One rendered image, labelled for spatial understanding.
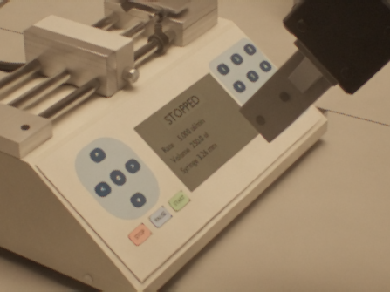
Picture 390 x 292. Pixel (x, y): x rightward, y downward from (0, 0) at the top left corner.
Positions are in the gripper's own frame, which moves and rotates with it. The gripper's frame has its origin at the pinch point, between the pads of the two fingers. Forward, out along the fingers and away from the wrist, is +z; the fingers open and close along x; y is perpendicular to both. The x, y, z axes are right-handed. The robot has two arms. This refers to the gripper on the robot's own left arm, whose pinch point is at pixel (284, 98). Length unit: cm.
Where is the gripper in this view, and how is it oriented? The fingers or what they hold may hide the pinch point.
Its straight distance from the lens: 62.5
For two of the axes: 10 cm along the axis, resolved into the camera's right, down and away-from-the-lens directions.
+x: 5.5, -4.4, 7.1
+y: 6.7, 7.4, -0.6
